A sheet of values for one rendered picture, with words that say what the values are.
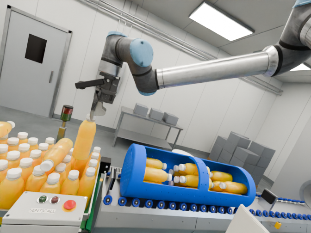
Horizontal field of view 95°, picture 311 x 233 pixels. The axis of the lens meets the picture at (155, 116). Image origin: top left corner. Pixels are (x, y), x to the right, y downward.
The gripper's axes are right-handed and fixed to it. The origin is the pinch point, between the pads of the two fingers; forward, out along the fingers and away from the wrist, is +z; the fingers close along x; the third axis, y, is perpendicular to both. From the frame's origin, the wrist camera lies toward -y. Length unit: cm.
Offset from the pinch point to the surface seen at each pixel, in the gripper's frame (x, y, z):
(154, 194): -8, 40, 30
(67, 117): 39.3, -17.7, 16.5
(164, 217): -6, 52, 46
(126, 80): 343, 29, -24
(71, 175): -8.7, -0.2, 24.8
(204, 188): -8, 69, 23
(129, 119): 343, 72, 81
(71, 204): -23.3, 3.4, 24.3
